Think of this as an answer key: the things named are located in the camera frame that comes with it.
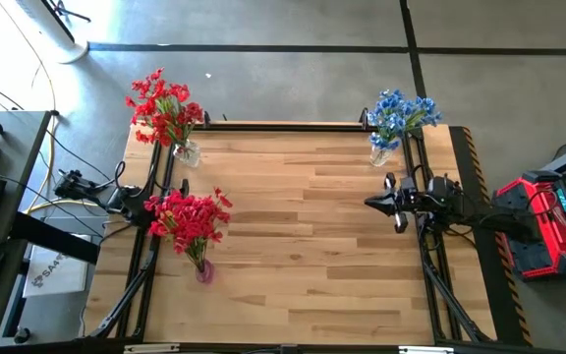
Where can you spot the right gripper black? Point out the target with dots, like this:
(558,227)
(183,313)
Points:
(411,199)

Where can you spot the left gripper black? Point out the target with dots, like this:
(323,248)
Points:
(185,188)

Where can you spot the small pink glass vase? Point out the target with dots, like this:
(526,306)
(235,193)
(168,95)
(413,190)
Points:
(205,273)

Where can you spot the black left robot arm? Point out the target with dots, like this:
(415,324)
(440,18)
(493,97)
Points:
(130,204)

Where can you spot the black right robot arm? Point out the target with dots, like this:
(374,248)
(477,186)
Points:
(489,221)

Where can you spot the clear cut glass vase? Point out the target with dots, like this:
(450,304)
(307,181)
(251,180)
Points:
(379,156)
(188,153)

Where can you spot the black yellow hazard strip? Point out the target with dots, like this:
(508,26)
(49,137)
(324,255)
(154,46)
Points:
(460,147)

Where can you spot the black diagonal support beam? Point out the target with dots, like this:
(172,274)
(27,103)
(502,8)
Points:
(57,238)

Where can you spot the red and black equipment case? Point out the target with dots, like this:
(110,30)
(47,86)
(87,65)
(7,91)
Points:
(533,236)

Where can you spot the white printed cardboard box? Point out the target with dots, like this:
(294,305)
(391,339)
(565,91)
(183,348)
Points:
(52,275)

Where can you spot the grey desk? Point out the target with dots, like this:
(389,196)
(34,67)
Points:
(17,147)

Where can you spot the black tower fan white base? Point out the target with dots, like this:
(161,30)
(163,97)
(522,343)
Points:
(74,54)

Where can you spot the black tripod legs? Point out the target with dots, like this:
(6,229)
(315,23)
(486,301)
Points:
(62,9)

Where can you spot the black caster wheel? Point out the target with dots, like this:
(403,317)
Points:
(21,335)

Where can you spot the black aluminium table frame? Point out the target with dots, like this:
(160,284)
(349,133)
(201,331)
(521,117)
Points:
(283,127)

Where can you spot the silver edge bracket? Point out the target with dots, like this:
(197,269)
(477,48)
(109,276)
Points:
(150,348)
(425,350)

